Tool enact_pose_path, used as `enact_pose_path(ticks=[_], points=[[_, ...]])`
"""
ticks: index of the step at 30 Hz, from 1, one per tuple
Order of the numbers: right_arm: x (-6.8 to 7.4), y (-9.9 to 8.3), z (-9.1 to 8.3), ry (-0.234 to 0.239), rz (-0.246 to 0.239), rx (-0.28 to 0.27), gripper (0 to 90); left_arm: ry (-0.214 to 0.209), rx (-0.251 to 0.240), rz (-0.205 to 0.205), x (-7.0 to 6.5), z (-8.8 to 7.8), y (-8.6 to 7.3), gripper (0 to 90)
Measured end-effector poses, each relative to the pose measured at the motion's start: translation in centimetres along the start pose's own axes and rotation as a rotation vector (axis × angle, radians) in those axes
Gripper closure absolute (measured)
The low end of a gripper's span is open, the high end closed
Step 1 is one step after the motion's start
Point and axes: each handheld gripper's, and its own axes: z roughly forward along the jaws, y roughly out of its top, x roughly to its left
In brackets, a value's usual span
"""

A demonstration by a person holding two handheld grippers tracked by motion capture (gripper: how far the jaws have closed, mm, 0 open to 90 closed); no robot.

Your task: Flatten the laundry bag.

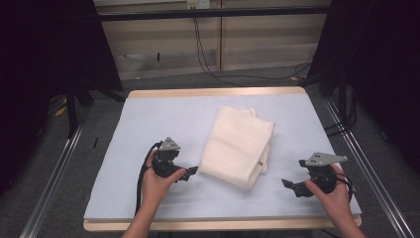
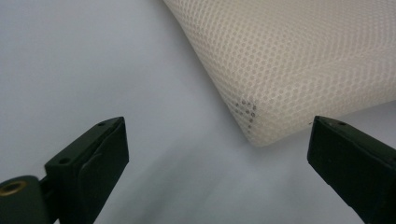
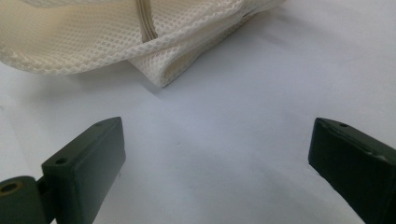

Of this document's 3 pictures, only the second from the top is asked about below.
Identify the light blue table mat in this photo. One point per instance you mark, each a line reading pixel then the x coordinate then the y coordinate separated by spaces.
pixel 93 62

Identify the cream mesh pillowcase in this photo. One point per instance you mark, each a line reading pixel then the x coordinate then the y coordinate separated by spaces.
pixel 295 62

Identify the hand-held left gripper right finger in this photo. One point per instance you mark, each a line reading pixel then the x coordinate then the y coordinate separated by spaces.
pixel 358 165

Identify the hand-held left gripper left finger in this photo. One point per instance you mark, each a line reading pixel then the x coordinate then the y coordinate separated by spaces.
pixel 93 168

